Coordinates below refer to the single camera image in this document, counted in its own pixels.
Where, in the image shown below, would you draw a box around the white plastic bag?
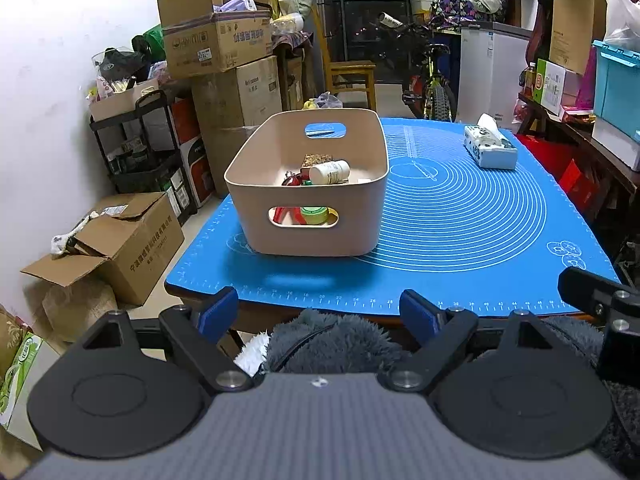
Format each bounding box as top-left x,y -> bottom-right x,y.
602,0 -> 640,51

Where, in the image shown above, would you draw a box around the beige plastic storage bin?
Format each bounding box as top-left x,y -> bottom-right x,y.
223,109 -> 390,258

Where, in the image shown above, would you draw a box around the teal plastic crate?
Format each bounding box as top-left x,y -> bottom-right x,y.
592,40 -> 640,138

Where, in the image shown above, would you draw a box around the open taped cardboard box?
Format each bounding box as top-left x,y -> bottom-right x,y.
157,0 -> 273,80

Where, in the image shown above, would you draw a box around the grey fuzzy robe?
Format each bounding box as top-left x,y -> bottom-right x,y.
235,307 -> 640,471

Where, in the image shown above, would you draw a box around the flat upright cardboard box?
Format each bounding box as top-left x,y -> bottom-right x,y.
549,0 -> 608,76

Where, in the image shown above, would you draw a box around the white chest freezer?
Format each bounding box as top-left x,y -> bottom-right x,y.
456,21 -> 533,131

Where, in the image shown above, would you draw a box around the floral cloth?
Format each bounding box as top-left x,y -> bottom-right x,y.
431,0 -> 501,33

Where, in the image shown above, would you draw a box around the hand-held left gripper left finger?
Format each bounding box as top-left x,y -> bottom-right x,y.
80,286 -> 256,395

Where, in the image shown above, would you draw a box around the white box under crate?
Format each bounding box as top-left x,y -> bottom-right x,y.
591,120 -> 640,172

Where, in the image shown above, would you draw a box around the burlap sack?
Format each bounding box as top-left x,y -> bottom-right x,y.
42,277 -> 118,343

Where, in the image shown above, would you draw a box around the red toy figure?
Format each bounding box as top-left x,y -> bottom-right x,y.
272,171 -> 316,226

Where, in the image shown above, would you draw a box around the black utility cart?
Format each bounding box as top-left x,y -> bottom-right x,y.
90,89 -> 198,226

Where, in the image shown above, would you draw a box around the plain cardboard box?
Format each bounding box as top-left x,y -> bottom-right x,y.
200,122 -> 261,198

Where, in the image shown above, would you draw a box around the green printed box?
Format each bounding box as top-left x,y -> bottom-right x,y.
0,332 -> 43,428

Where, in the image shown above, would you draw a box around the patterned tissue pack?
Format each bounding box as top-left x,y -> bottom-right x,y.
463,113 -> 519,170

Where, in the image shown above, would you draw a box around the red and black appliance box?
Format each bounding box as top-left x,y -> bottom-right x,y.
170,95 -> 216,208

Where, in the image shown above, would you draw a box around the blue silicone baking mat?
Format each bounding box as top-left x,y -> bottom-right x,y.
165,117 -> 622,322

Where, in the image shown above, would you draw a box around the wooden chair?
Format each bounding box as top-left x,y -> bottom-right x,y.
312,5 -> 377,111

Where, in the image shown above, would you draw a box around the dark wooden side table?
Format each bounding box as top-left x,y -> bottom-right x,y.
517,91 -> 640,221

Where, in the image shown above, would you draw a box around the green and white carton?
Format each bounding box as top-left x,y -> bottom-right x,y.
531,59 -> 568,117

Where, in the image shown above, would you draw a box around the white pill bottle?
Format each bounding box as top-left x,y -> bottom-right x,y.
308,160 -> 351,185

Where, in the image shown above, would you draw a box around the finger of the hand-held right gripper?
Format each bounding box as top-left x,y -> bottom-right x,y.
557,266 -> 640,333

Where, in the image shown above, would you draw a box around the large cardboard box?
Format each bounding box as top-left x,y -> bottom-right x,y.
192,55 -> 282,128

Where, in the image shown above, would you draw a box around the open cardboard box with flaps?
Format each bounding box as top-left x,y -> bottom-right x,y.
20,191 -> 185,307

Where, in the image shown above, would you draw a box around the bicycle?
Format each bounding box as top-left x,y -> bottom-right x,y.
375,10 -> 458,122

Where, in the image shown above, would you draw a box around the red gift box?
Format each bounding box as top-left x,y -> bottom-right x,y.
557,160 -> 598,211

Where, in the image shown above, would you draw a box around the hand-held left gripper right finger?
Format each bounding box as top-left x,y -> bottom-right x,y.
380,289 -> 557,395

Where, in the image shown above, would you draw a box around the cardboard tray with clutter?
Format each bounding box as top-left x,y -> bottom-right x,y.
89,77 -> 160,122

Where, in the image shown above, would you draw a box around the black bag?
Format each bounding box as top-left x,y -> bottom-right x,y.
97,47 -> 151,83

